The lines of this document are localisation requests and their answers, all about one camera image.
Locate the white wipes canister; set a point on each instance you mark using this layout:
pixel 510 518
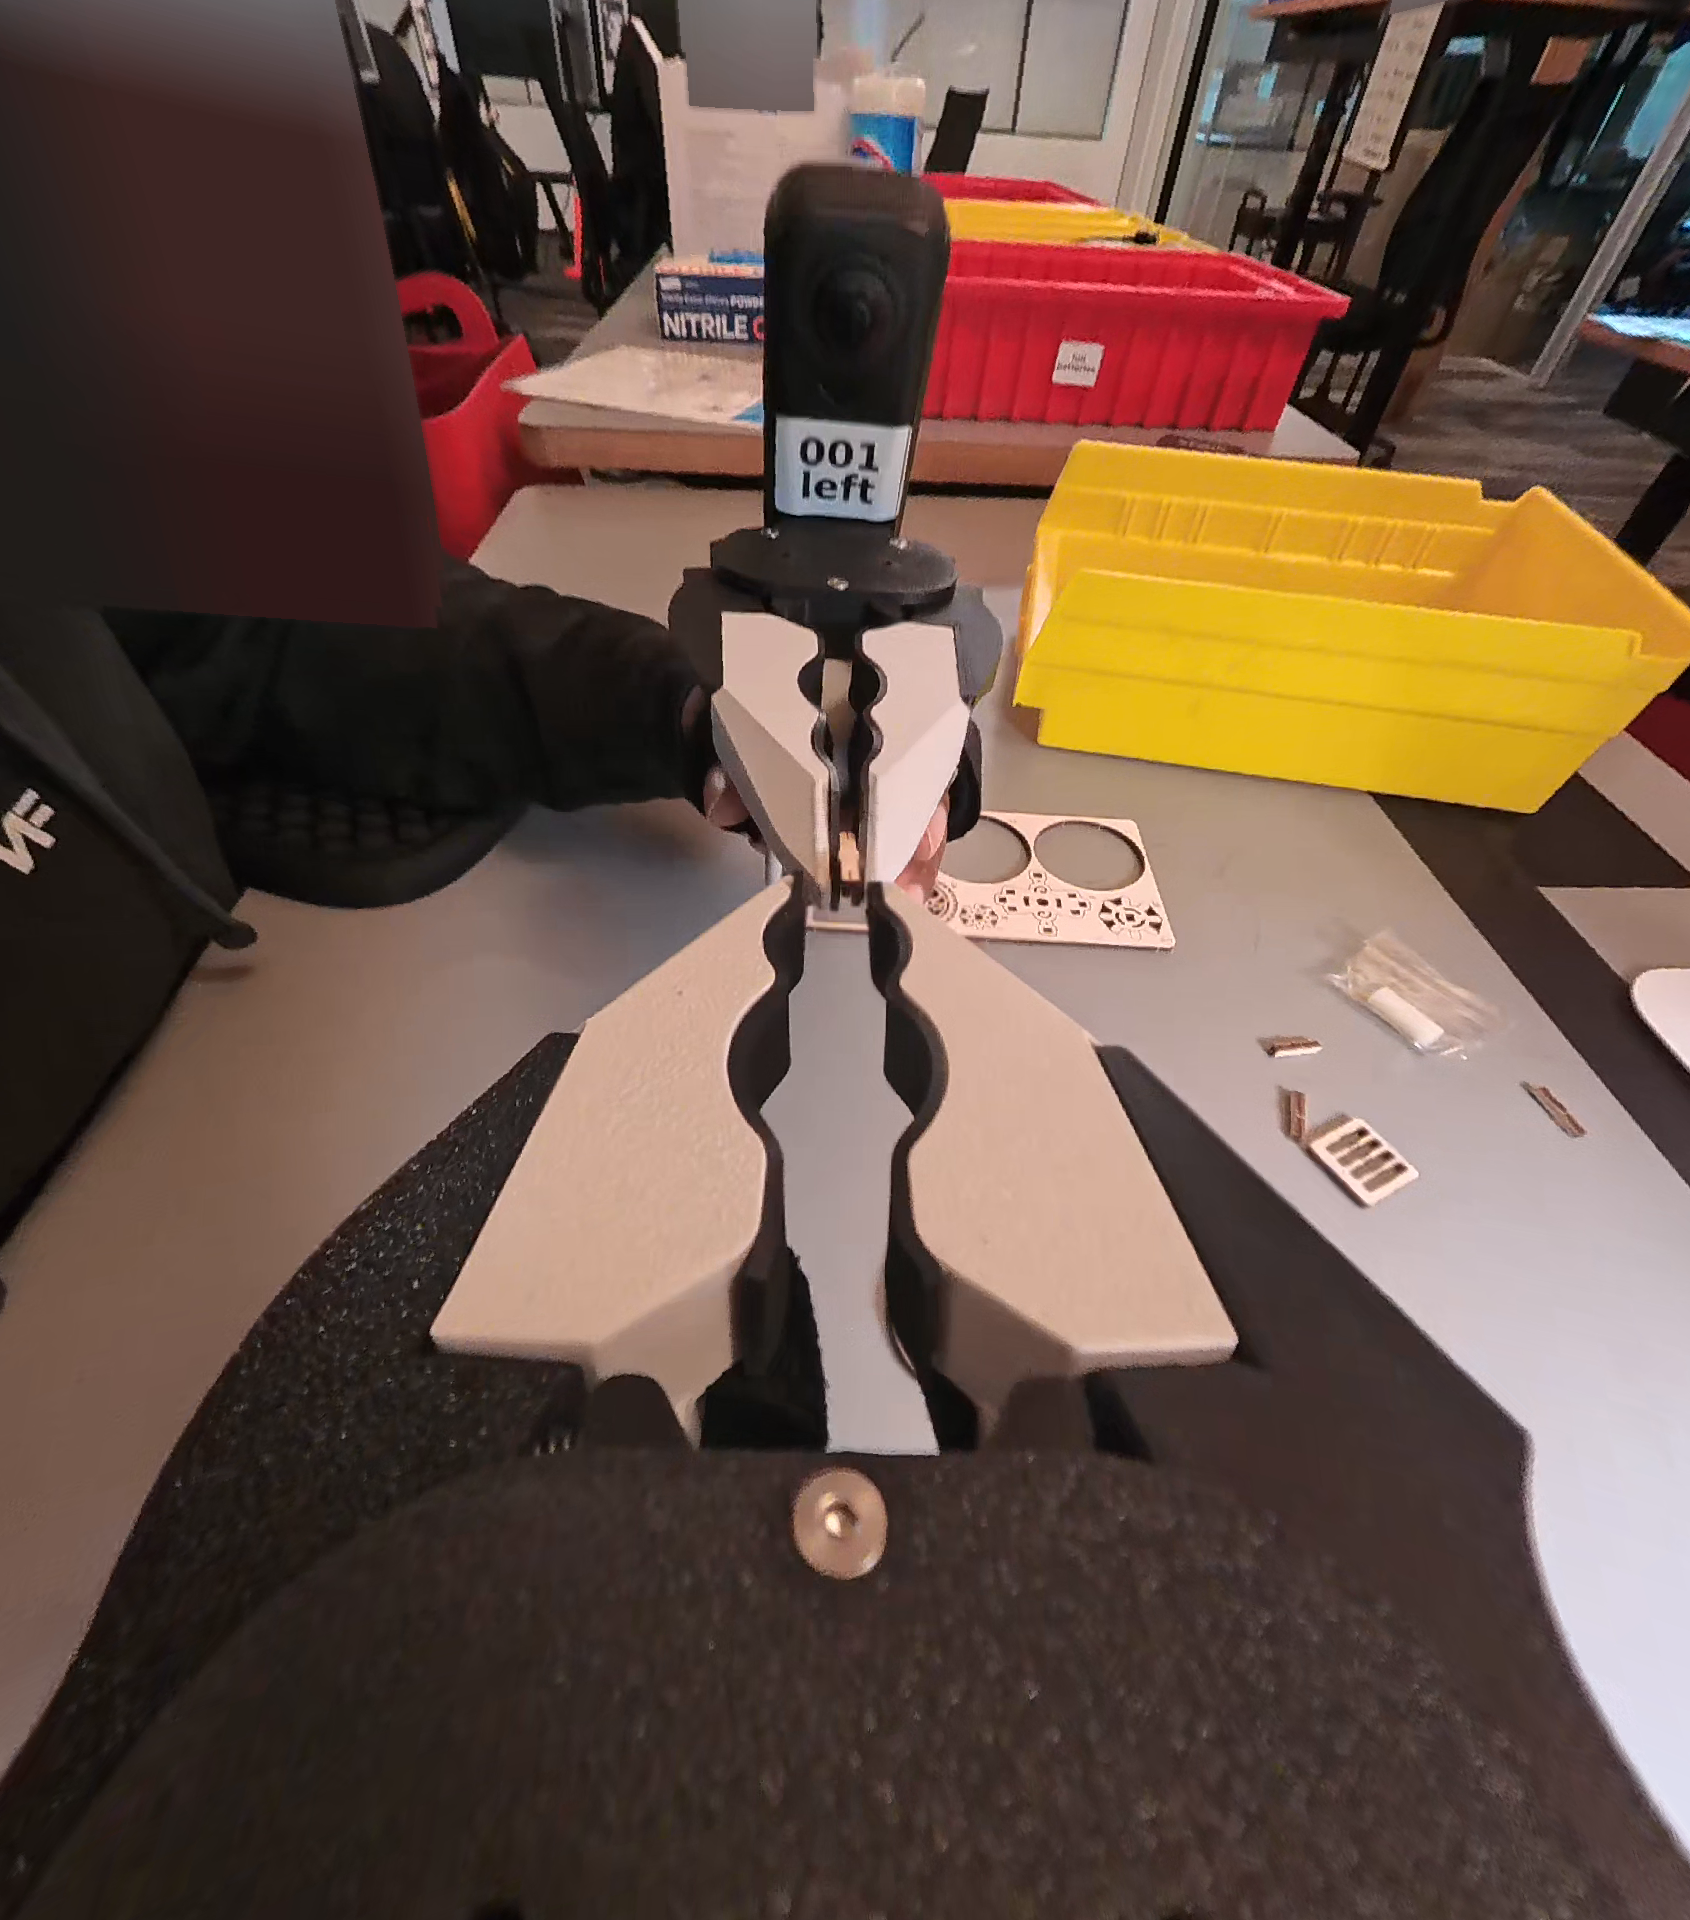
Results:
pixel 886 128

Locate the clear plastic sheet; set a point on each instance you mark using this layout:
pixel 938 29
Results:
pixel 635 386

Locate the person's left forearm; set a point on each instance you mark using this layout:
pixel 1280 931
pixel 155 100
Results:
pixel 514 705

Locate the blue white glove box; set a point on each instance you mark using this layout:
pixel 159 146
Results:
pixel 702 301

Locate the small wooden stick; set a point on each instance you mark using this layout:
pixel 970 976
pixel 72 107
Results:
pixel 1291 1047
pixel 1552 1109

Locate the person's left hand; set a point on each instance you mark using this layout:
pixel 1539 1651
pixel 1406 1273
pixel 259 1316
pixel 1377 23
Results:
pixel 959 819

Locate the small wooden peg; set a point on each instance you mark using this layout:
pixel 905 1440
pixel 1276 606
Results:
pixel 846 867
pixel 1295 1117

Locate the wooden grille piece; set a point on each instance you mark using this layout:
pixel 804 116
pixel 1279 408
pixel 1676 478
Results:
pixel 1362 1159

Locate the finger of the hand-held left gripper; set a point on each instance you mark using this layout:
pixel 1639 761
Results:
pixel 920 734
pixel 766 734

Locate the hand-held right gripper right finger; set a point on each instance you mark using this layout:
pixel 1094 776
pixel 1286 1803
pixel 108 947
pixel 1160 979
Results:
pixel 1055 1201

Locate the large red plastic bin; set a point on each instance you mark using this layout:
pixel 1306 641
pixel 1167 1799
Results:
pixel 1174 339

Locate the tall wooden table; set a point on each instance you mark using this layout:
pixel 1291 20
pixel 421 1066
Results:
pixel 1499 151

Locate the person's black hoodie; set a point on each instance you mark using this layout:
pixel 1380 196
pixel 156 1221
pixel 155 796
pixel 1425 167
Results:
pixel 5 975

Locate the wooden cutout sheet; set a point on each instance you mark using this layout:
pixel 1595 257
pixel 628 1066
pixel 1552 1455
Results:
pixel 1085 914

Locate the grey desk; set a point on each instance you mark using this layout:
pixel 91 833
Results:
pixel 335 1050

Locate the black hanging jacket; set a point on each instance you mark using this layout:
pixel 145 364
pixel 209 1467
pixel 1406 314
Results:
pixel 462 165
pixel 641 143

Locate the clear plastic parts bag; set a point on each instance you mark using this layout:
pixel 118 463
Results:
pixel 1414 993

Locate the flat yellow plastic bin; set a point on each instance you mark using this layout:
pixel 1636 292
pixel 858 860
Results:
pixel 1070 225

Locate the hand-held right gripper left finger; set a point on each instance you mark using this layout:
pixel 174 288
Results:
pixel 605 1201

